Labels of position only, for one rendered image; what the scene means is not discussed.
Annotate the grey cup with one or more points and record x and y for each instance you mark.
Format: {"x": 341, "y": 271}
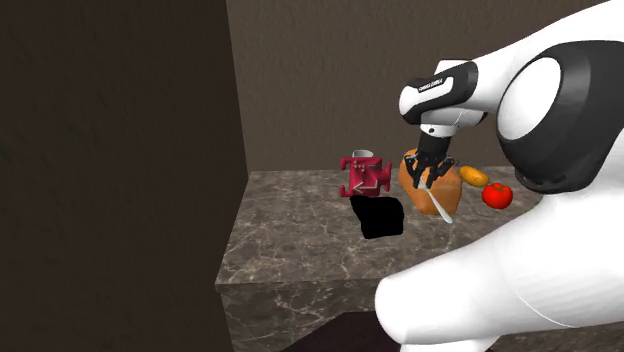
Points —
{"x": 362, "y": 153}

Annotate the crimson box with arrow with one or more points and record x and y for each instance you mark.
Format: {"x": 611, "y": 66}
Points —
{"x": 365, "y": 178}

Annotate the yellow potato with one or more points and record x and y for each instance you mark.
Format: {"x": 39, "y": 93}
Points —
{"x": 474, "y": 176}

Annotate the white knife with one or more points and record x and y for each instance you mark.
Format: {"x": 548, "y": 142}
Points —
{"x": 441, "y": 207}

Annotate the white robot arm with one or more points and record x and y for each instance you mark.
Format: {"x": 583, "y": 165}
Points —
{"x": 536, "y": 273}

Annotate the red tomato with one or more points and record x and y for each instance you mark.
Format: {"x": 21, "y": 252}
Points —
{"x": 497, "y": 196}

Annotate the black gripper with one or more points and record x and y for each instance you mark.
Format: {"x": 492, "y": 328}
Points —
{"x": 433, "y": 147}

